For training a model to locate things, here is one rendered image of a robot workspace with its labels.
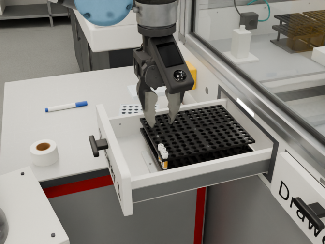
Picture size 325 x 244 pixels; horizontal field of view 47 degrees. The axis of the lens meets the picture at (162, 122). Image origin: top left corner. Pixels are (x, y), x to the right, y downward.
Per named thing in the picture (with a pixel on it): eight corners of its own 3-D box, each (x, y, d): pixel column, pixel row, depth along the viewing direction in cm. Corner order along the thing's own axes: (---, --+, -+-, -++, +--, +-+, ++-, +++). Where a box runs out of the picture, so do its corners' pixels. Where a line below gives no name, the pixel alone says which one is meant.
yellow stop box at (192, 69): (181, 92, 117) (181, 70, 113) (173, 82, 123) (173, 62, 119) (196, 89, 118) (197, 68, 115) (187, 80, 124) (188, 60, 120)
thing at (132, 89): (133, 100, 129) (132, 96, 128) (126, 89, 136) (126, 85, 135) (168, 95, 132) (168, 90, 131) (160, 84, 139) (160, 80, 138)
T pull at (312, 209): (318, 232, 62) (320, 226, 61) (291, 202, 68) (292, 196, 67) (336, 227, 63) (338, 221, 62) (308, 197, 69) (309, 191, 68)
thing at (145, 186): (131, 205, 76) (129, 182, 73) (106, 137, 97) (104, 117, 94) (297, 166, 87) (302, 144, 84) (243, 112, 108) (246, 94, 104)
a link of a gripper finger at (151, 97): (146, 116, 82) (151, 77, 77) (155, 130, 77) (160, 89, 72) (132, 117, 80) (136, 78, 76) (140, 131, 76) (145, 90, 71)
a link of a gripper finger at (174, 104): (174, 109, 83) (168, 72, 78) (184, 122, 78) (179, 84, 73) (161, 113, 83) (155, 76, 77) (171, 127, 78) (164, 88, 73)
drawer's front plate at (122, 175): (125, 218, 75) (121, 176, 69) (99, 140, 98) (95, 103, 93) (133, 216, 76) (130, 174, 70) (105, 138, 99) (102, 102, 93)
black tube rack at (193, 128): (162, 183, 81) (162, 160, 78) (140, 139, 96) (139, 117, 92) (251, 163, 87) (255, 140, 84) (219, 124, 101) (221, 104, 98)
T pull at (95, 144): (94, 159, 79) (93, 153, 78) (88, 139, 85) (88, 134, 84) (110, 155, 80) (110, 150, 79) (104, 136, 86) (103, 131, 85)
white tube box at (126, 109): (118, 128, 114) (117, 117, 112) (121, 114, 121) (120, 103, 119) (159, 128, 114) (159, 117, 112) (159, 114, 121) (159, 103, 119)
